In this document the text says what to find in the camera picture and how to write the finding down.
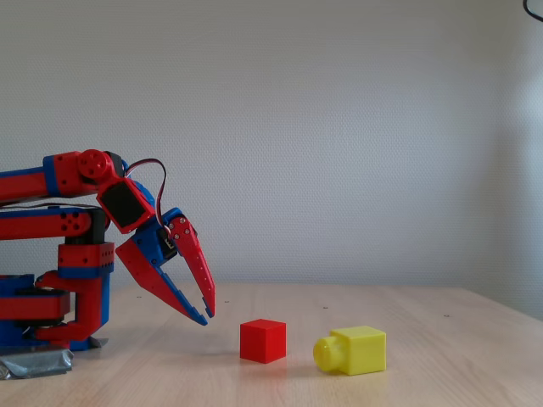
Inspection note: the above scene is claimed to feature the red cube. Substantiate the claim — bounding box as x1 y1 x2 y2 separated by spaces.
239 318 288 365

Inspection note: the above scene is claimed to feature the yellow block with round stud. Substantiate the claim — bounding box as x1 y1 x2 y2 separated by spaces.
312 325 388 376

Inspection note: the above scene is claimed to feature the red white black servo cable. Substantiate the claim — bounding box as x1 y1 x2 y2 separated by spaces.
121 158 168 226

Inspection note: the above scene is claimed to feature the grey duct tape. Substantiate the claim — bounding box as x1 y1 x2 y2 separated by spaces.
0 337 109 381

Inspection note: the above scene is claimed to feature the thin black cable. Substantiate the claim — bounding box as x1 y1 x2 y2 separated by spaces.
522 0 543 24

